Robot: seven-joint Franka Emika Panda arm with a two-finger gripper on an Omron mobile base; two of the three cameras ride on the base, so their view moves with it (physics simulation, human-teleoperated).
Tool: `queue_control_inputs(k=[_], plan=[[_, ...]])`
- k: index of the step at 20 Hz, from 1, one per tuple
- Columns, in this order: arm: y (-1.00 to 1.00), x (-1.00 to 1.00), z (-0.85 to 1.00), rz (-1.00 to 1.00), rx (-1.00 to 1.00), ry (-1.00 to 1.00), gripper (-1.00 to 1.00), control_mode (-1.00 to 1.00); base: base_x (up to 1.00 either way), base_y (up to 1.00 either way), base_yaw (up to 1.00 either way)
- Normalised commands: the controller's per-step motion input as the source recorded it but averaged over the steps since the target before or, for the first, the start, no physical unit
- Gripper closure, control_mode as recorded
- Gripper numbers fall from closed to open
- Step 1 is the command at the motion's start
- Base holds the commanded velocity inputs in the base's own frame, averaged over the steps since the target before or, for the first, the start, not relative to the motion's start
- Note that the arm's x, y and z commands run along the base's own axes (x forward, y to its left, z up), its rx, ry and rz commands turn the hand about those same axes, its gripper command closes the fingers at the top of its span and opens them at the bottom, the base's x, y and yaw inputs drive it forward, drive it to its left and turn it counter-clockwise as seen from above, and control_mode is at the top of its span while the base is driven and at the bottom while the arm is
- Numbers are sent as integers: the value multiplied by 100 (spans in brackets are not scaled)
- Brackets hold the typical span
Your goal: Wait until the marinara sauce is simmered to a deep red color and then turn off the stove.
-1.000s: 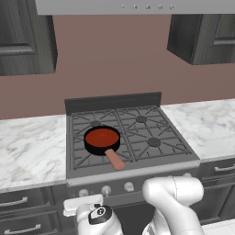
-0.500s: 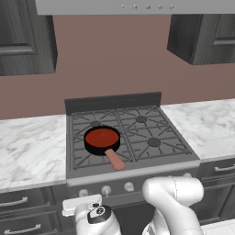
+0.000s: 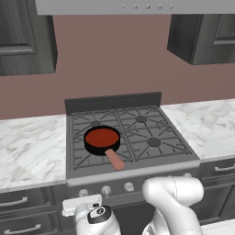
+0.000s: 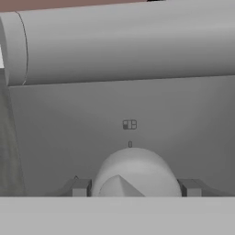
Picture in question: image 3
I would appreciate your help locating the grey gas stove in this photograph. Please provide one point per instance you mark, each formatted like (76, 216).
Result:
(147, 131)

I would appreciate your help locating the grey range hood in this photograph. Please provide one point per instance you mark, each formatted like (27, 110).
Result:
(91, 6)

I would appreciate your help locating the dark grey wall cabinet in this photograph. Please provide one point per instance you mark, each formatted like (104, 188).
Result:
(205, 39)
(21, 36)

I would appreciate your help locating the red marinara sauce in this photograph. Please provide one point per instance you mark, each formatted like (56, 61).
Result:
(101, 137)

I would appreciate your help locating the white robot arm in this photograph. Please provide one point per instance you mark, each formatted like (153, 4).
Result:
(176, 195)

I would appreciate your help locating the dark grey drawer front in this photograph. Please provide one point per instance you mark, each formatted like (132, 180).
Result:
(46, 218)
(208, 173)
(33, 197)

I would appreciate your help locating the dark grey cabinet door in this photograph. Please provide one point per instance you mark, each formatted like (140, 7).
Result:
(215, 200)

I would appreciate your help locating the white stove knob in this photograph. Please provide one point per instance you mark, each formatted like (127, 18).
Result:
(83, 192)
(106, 190)
(187, 174)
(128, 186)

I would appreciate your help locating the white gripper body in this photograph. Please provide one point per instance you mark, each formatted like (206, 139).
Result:
(76, 204)

